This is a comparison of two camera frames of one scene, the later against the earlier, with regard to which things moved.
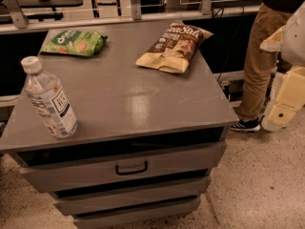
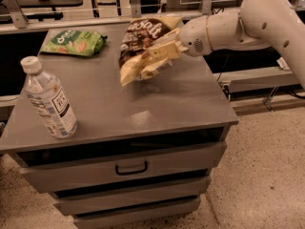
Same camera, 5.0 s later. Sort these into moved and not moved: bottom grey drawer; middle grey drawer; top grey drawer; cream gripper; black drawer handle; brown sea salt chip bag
Moved: cream gripper; brown sea salt chip bag
Not moved: black drawer handle; bottom grey drawer; top grey drawer; middle grey drawer
